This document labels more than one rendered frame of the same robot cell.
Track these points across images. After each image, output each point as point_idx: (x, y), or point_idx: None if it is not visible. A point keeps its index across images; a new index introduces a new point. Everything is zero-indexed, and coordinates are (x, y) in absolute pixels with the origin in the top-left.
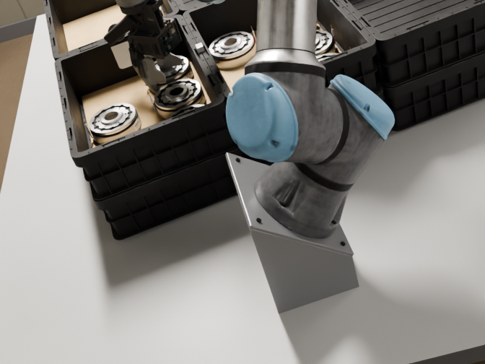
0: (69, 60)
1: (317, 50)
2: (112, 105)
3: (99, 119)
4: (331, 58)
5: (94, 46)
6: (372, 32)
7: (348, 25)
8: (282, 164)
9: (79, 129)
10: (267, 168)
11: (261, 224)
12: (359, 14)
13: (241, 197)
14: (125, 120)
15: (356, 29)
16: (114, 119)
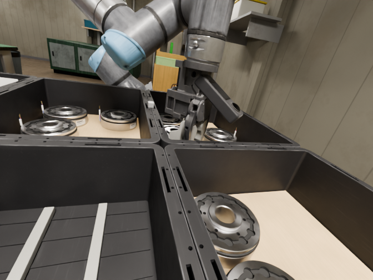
0: None
1: (54, 119)
2: (224, 140)
3: (229, 135)
4: (75, 81)
5: (266, 144)
6: (31, 78)
7: (28, 89)
8: (134, 77)
9: (235, 124)
10: (139, 85)
11: (147, 84)
12: (13, 83)
13: (151, 83)
14: (210, 130)
15: (34, 83)
16: (217, 130)
